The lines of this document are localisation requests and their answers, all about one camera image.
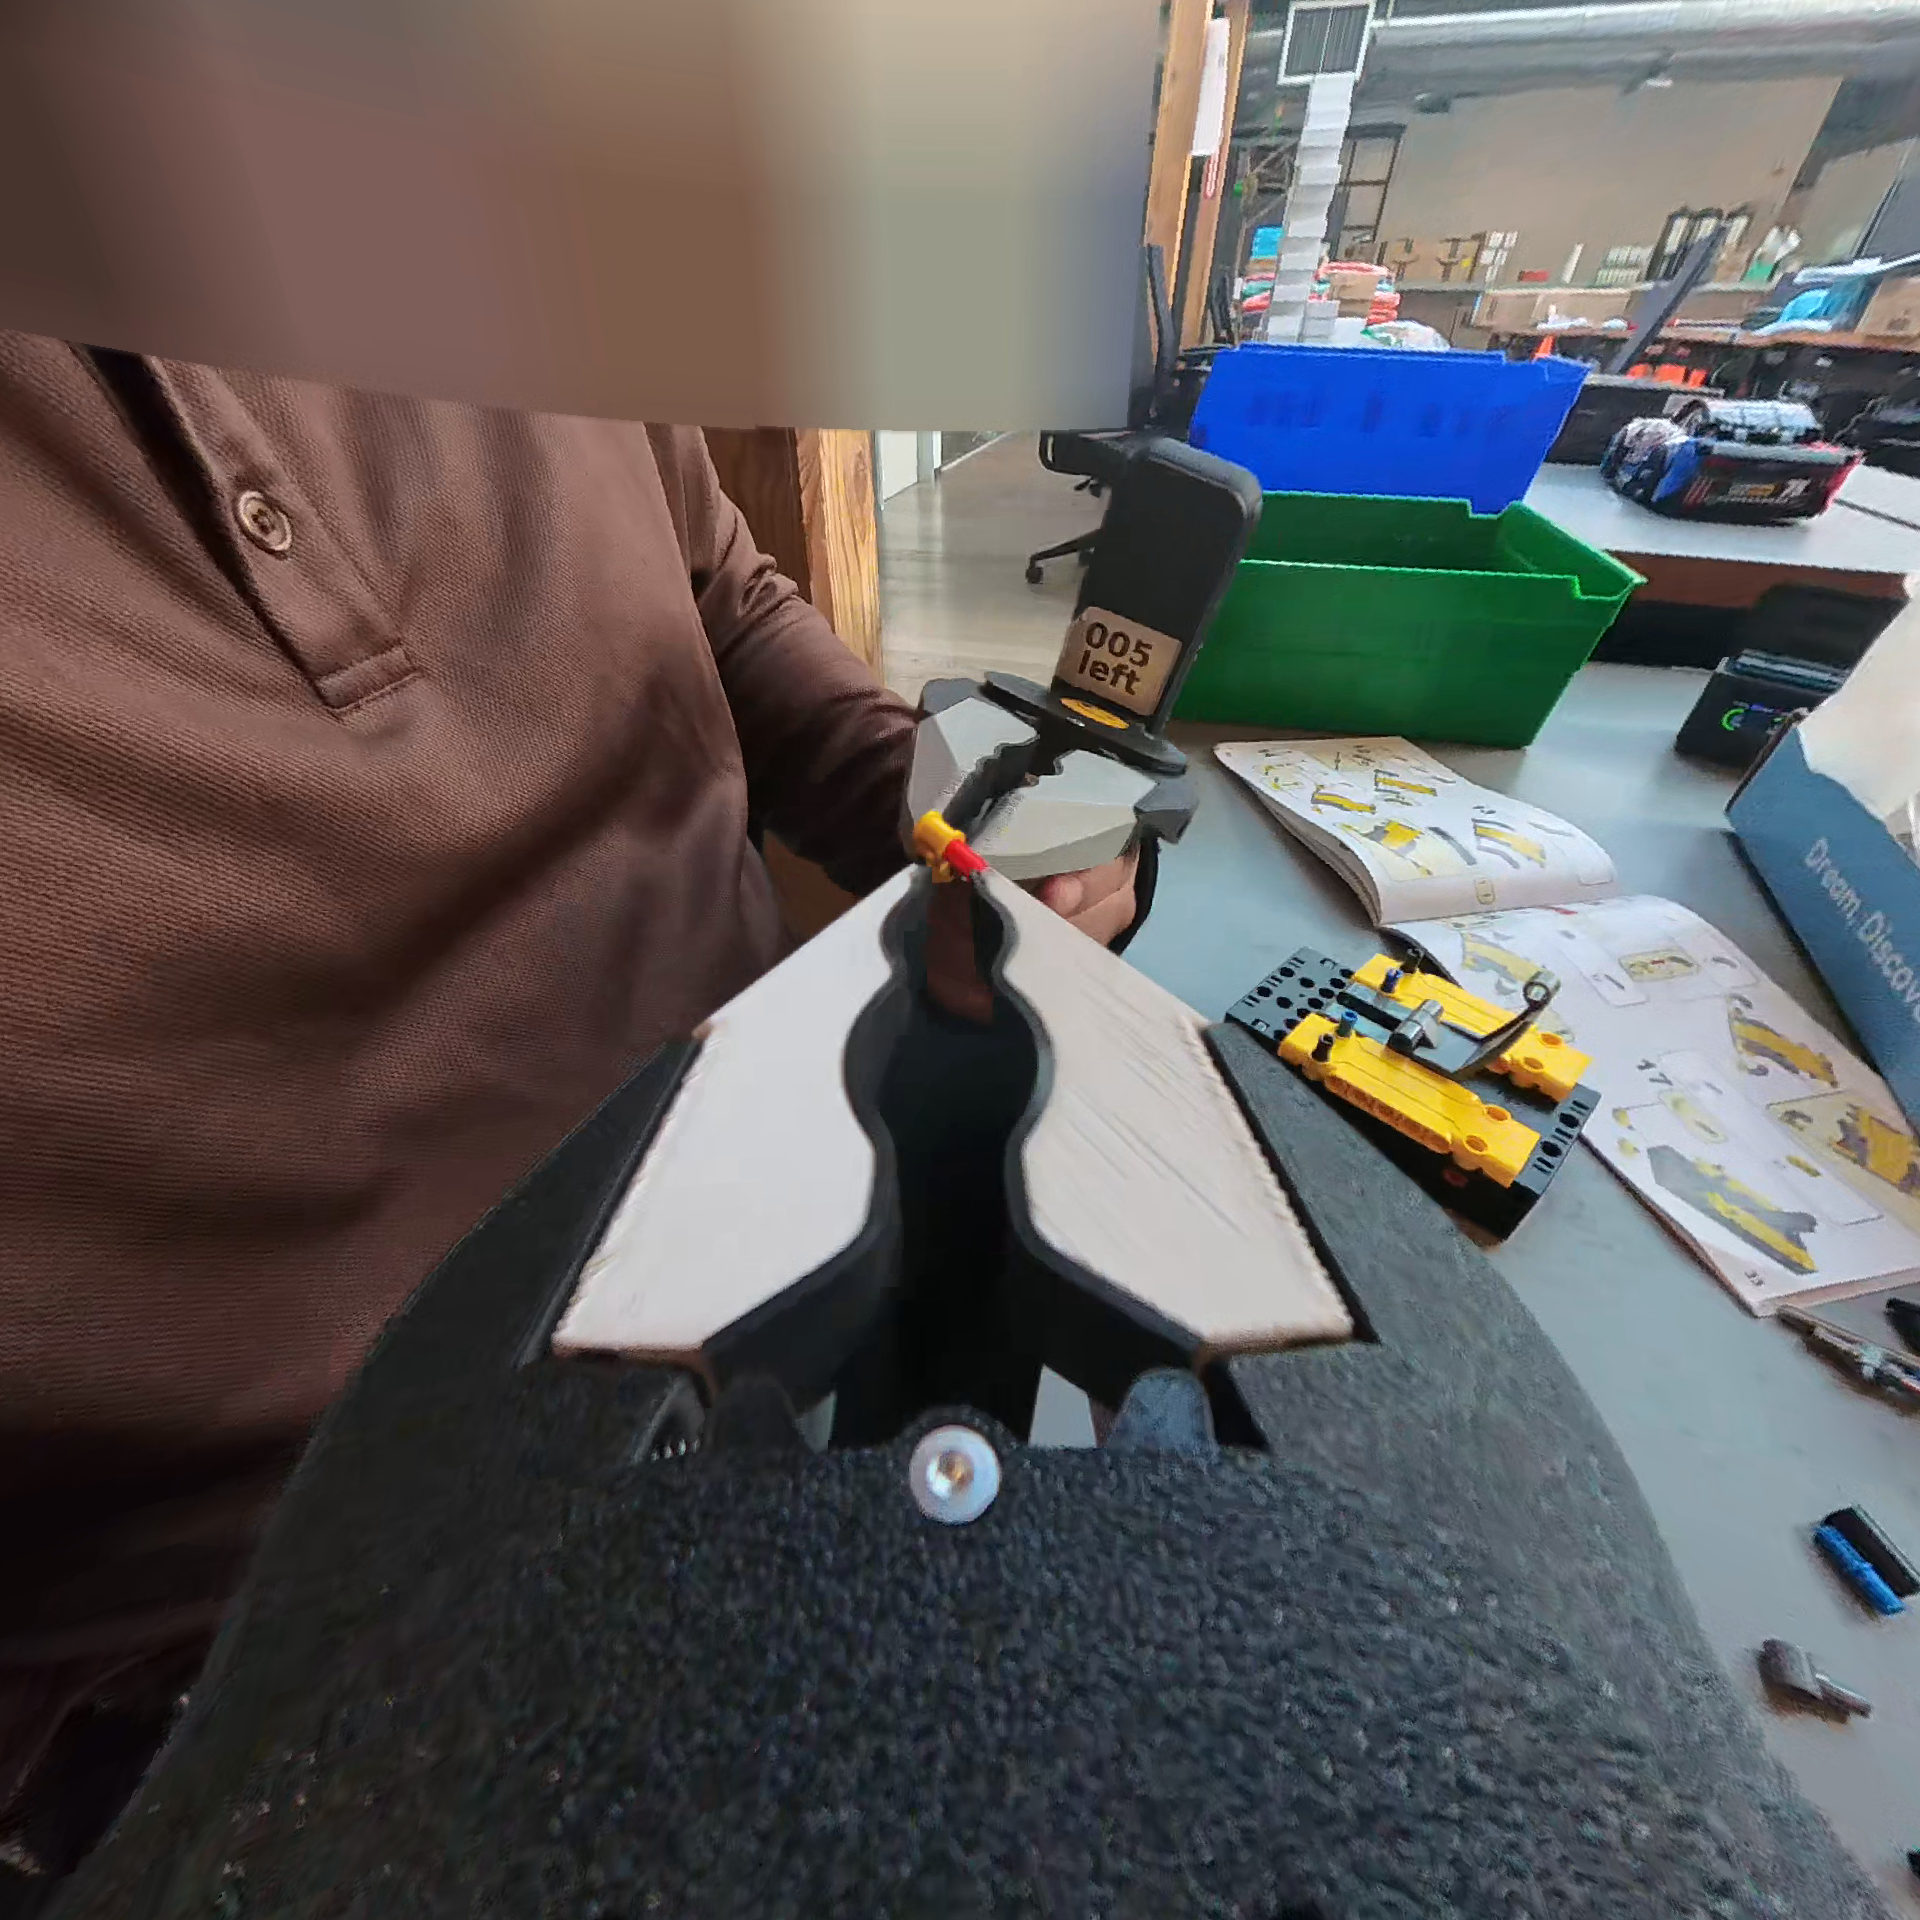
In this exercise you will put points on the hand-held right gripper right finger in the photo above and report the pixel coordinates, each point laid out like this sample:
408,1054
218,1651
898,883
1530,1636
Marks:
1170,1187

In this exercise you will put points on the pile of small brick parts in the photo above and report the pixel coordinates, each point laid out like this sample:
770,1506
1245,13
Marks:
1861,1353

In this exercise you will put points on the blue storage bin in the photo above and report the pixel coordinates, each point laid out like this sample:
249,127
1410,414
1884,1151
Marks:
1382,422

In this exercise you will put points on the person's left hand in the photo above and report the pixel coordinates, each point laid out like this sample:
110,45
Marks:
1096,901

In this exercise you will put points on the black device with green light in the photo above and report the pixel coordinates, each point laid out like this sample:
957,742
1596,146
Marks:
1757,711

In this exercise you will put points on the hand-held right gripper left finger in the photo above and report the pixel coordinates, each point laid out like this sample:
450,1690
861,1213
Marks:
737,1202

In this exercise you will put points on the blue cardboard kit box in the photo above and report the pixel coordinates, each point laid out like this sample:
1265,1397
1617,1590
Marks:
1845,901

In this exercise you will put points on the black and blue pin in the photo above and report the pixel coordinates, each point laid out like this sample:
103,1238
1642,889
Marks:
1868,1563

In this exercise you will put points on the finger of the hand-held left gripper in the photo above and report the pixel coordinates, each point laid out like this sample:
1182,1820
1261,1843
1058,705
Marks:
942,751
1096,835

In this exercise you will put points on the instruction booklet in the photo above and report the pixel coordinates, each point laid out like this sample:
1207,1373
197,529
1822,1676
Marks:
1410,827

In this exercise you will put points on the small grey pin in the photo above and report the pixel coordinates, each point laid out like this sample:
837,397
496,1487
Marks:
1812,1681

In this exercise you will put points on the grey desk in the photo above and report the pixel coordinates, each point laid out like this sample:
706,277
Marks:
1681,1412

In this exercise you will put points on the green storage box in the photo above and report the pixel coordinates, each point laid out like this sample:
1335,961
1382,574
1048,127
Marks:
1394,631

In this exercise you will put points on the person's left forearm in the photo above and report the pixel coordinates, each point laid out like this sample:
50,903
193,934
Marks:
797,692

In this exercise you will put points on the person in brown shirt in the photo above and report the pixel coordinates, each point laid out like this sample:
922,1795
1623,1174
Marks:
362,901

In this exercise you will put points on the yellow and black brick assembly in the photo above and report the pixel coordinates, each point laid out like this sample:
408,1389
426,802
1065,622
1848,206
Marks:
1410,1095

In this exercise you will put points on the black office chair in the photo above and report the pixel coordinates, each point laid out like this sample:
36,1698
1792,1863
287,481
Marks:
1086,468

